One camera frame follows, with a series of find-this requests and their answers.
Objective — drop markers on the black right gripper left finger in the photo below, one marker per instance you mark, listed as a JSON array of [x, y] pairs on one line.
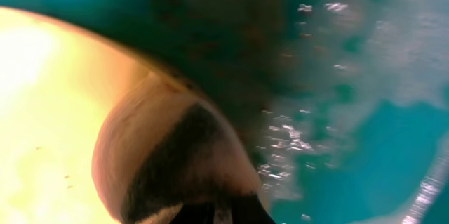
[[195, 214]]

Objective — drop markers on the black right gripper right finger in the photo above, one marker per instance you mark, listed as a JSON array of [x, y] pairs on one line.
[[249, 210]]

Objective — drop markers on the green and yellow sponge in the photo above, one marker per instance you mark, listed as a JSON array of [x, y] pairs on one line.
[[160, 148]]

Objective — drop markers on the yellow plate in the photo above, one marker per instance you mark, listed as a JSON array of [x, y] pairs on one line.
[[58, 83]]

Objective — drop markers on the teal plastic tray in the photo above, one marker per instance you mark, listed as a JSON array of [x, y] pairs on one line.
[[344, 102]]

